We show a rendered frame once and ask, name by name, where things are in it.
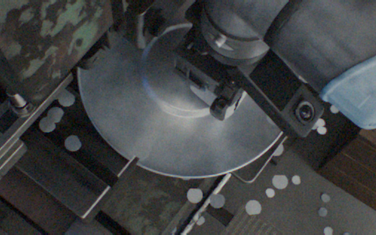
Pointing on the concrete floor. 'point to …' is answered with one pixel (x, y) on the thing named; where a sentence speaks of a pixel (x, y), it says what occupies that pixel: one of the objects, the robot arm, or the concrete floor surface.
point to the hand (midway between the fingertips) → (230, 109)
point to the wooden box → (365, 165)
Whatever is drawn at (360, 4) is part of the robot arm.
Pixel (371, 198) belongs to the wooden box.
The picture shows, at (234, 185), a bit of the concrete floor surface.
